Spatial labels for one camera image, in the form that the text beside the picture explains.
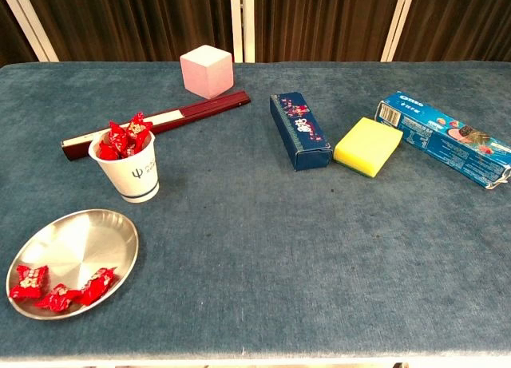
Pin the red candy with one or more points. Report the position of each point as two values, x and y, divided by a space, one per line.
105 150
137 128
117 136
58 298
28 282
96 285

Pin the white paper cup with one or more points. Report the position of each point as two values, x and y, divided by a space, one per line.
131 176

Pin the metal bowl of red candies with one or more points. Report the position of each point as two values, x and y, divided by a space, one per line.
80 240

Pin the dark blue printed box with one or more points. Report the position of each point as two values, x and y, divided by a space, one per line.
299 128

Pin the blue table cloth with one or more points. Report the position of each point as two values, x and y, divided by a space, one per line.
255 244

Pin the dark red folded fan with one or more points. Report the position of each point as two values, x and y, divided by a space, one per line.
207 106

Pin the pink cube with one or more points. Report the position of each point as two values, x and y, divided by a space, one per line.
205 72

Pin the yellow sponge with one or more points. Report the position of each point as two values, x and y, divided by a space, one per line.
367 146

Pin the dark brown curtain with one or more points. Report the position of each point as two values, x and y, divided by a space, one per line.
459 20
12 40
319 20
131 20

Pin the blue Oreo cookie box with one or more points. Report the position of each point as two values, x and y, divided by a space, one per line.
439 136

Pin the white frame post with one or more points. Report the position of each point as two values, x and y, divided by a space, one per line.
236 24
38 32
248 24
399 24

